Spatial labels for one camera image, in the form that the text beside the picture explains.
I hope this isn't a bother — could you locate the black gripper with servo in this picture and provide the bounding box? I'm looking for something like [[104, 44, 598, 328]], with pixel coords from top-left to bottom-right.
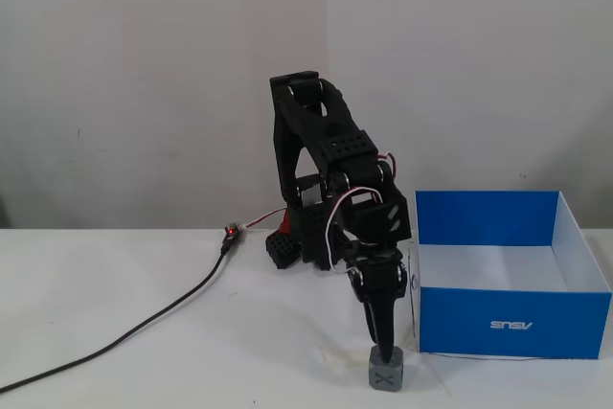
[[342, 241, 411, 362]]

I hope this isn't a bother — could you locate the gray block with X marks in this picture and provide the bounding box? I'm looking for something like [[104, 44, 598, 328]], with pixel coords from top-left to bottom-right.
[[368, 346, 404, 391]]

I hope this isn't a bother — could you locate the black robot arm with base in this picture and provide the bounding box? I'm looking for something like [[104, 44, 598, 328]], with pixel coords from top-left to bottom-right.
[[264, 71, 413, 273]]

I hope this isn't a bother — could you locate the blue ASUS cardboard box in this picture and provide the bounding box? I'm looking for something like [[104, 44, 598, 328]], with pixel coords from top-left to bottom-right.
[[412, 190, 613, 361]]

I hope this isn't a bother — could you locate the clear tape strip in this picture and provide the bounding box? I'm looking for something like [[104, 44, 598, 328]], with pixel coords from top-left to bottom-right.
[[319, 346, 373, 369]]

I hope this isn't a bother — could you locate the small controller board red LED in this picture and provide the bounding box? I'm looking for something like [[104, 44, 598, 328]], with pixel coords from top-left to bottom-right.
[[222, 221, 248, 244]]

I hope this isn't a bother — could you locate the white red gripper servo wire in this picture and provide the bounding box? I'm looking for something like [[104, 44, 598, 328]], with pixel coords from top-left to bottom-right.
[[325, 187, 385, 282]]

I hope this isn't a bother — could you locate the white red board wire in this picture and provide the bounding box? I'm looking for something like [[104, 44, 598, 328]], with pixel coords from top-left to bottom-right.
[[240, 207, 288, 231]]

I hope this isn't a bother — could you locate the black power cable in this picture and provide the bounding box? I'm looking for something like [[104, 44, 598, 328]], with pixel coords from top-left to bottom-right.
[[0, 235, 237, 394]]

